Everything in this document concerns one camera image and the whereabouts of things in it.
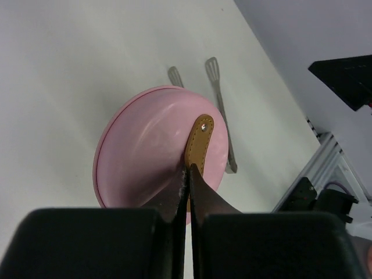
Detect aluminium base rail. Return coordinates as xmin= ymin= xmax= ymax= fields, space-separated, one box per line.
xmin=273 ymin=119 xmax=371 ymax=212

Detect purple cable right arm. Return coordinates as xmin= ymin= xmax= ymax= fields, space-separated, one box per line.
xmin=324 ymin=180 xmax=349 ymax=194

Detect steel food tongs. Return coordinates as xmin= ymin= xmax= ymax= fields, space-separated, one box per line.
xmin=167 ymin=57 xmax=238 ymax=174

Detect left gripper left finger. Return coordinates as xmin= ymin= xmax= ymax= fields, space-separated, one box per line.
xmin=5 ymin=171 xmax=188 ymax=278

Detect pink lid with brown strap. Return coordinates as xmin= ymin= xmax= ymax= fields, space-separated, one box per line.
xmin=93 ymin=85 xmax=228 ymax=208

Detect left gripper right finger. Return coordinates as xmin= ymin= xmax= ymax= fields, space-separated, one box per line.
xmin=188 ymin=164 xmax=366 ymax=278

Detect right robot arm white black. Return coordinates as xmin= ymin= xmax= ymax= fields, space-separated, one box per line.
xmin=275 ymin=55 xmax=371 ymax=239

